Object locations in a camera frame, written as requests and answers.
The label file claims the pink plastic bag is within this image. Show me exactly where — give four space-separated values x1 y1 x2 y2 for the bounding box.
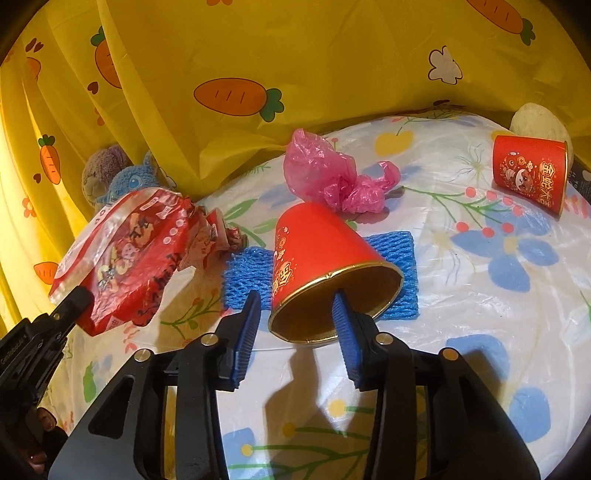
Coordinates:
283 128 402 214

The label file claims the red snack bag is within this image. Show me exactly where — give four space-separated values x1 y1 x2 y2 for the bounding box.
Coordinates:
48 187 243 337

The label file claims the person's left hand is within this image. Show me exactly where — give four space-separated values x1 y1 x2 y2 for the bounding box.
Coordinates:
28 407 69 466

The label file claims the brown plush bear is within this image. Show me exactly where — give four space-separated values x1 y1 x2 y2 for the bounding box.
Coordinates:
82 144 132 206

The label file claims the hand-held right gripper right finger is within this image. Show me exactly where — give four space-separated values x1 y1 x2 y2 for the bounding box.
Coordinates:
331 292 541 480

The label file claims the blue foam net sleeve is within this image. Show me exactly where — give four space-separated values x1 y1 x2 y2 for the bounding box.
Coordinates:
222 230 420 321

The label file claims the yellow carrot print curtain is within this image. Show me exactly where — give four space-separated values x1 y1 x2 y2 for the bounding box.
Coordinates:
0 0 591 324

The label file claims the black printed box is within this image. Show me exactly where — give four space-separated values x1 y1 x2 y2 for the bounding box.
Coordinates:
570 161 591 204

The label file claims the red paper cup gold inside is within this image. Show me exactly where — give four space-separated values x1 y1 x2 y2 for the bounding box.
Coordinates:
490 134 570 221
268 202 404 346

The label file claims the blue plush toy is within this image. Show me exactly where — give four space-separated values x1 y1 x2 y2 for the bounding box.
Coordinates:
95 151 169 206

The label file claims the floral plastic tablecloth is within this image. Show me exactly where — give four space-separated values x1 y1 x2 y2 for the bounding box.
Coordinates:
46 104 591 480

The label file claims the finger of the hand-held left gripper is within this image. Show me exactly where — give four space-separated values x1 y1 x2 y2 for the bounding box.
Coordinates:
44 285 95 340

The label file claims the beige plush ball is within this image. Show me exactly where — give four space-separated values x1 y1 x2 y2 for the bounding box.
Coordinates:
509 102 574 167

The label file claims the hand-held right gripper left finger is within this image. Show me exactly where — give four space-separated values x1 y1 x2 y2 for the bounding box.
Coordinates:
48 290 264 480

